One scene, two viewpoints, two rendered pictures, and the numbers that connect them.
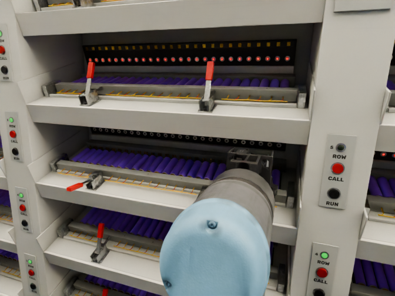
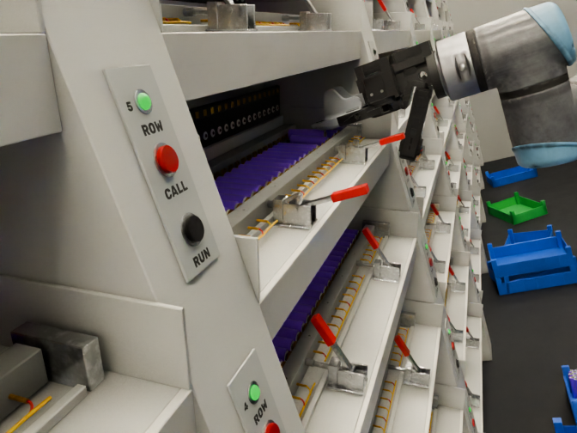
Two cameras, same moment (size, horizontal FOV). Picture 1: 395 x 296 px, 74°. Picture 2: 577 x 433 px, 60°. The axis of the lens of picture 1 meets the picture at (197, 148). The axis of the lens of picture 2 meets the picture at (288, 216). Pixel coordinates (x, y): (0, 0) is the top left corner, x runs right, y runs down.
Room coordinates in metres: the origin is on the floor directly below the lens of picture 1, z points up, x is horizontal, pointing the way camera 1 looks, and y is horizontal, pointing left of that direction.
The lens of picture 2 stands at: (0.53, 0.72, 1.06)
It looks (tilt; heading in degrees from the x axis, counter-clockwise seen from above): 13 degrees down; 277
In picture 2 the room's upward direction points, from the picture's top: 18 degrees counter-clockwise
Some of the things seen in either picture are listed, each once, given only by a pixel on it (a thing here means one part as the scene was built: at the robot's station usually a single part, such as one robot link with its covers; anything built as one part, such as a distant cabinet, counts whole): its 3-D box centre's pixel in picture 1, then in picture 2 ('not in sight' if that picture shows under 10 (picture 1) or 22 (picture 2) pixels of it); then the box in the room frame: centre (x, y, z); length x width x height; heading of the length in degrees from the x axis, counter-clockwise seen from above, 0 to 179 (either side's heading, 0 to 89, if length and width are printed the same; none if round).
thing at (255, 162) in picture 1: (247, 181); (399, 82); (0.40, -0.08, 1.03); 0.12 x 0.08 x 0.09; 162
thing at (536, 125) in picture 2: not in sight; (546, 121); (0.22, -0.03, 0.91); 0.12 x 0.09 x 0.12; 36
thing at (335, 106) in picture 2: not in sight; (333, 107); (0.50, -0.09, 1.02); 0.09 x 0.03 x 0.06; 167
